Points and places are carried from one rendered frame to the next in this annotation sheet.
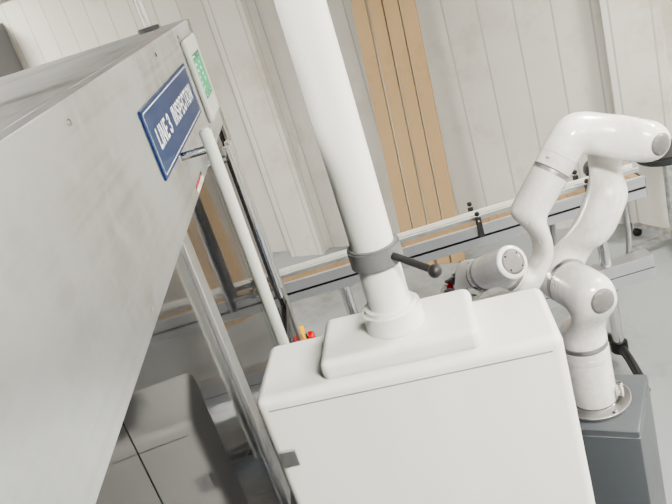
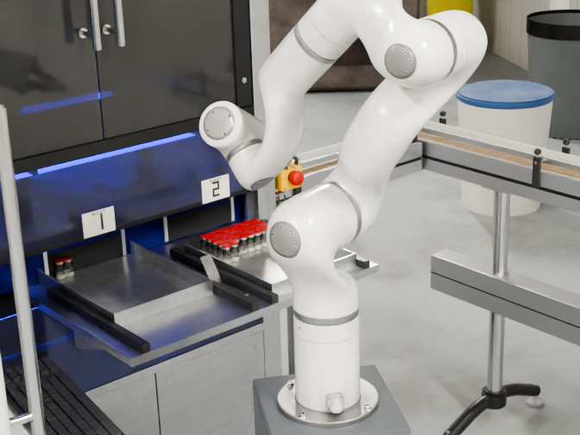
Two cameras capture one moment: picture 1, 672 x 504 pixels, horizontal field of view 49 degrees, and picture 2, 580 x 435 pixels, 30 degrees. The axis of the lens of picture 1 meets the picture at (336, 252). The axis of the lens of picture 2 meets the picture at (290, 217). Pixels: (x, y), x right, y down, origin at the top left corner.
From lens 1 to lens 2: 1.89 m
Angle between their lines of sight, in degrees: 44
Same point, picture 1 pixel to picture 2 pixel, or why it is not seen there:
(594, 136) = (353, 12)
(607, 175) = (389, 87)
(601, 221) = (348, 143)
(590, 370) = (297, 341)
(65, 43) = not seen: outside the picture
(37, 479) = not seen: outside the picture
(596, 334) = (305, 294)
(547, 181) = (287, 44)
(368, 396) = not seen: outside the picture
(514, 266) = (215, 129)
